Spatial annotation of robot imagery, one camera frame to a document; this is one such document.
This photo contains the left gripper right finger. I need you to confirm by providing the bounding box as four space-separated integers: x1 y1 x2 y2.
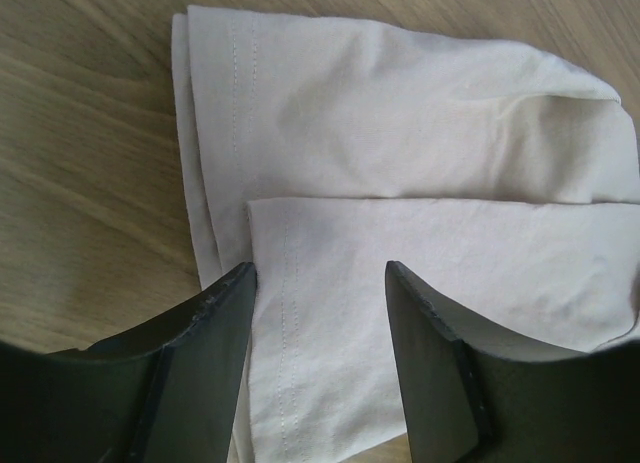
385 261 639 462

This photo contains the beige t shirt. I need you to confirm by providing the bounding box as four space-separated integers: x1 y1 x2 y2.
171 6 639 462

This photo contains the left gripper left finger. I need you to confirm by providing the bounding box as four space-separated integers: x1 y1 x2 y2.
1 263 257 462

